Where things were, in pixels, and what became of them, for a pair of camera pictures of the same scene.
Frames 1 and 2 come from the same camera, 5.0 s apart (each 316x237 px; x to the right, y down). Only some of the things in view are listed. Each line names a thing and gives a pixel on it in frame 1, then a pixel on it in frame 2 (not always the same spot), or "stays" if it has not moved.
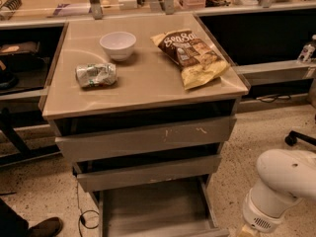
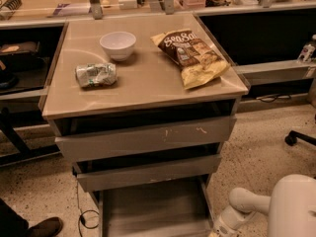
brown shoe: (49, 227) stays
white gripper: (260, 214) → (221, 227)
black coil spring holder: (10, 6) stays
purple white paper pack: (71, 9) stays
